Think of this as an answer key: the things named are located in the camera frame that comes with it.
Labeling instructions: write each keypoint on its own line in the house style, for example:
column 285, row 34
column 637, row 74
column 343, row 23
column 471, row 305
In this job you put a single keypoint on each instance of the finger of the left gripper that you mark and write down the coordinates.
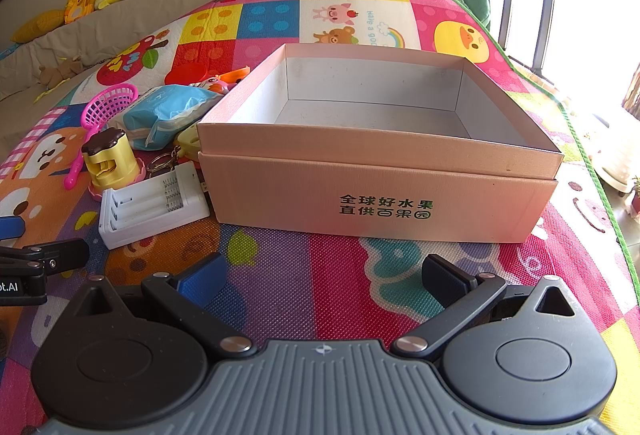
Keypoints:
column 11, row 227
column 54, row 257

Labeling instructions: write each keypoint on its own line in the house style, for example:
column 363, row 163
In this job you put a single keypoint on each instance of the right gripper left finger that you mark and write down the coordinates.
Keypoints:
column 180, row 300

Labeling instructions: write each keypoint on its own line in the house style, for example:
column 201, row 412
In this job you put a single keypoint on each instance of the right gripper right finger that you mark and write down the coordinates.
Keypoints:
column 466, row 299

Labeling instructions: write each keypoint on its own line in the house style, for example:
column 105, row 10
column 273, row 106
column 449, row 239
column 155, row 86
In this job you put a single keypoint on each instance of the white battery charger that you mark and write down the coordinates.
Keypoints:
column 152, row 206

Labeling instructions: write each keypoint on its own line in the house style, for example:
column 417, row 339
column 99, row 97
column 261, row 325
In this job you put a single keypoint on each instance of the yellow brown pudding toy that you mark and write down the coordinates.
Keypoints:
column 110, row 161

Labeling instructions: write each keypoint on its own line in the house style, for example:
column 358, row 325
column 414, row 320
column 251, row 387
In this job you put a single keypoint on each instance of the pink plastic toy net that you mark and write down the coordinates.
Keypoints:
column 99, row 110

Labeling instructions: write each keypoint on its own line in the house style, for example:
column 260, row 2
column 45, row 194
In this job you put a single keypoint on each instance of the blue wet wipes pack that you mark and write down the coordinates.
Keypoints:
column 156, row 118

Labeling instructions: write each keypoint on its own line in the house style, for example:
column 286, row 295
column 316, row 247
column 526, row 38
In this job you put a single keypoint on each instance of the orange pumpkin toy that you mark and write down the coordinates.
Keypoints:
column 223, row 83

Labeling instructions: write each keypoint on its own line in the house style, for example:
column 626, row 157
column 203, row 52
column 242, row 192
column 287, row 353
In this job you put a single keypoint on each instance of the colourful cartoon play mat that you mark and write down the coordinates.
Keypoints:
column 296, row 285

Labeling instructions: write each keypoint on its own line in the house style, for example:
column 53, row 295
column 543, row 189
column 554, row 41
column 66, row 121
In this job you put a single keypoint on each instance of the brown small plush toy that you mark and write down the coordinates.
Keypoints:
column 52, row 76

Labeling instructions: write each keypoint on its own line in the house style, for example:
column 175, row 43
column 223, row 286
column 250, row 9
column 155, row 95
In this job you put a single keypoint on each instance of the beige sofa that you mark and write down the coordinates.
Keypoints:
column 92, row 39

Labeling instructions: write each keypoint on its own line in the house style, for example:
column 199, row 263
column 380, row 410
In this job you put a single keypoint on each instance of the pink cardboard box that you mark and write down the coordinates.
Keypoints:
column 389, row 143

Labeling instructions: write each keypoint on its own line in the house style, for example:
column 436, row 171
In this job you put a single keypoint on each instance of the yellow cushion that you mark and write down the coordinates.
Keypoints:
column 39, row 25

